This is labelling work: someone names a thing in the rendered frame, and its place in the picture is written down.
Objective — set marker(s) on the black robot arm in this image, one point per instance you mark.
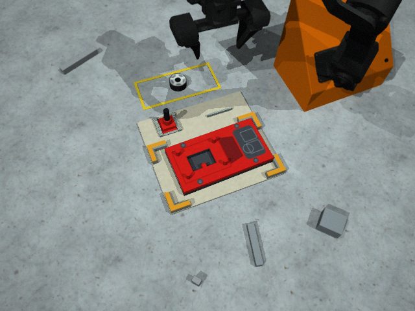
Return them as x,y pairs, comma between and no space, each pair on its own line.
347,63

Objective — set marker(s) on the black wheel with white hub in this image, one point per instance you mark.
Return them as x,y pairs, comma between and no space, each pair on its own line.
178,82

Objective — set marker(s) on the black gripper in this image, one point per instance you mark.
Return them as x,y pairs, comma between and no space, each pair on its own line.
252,16

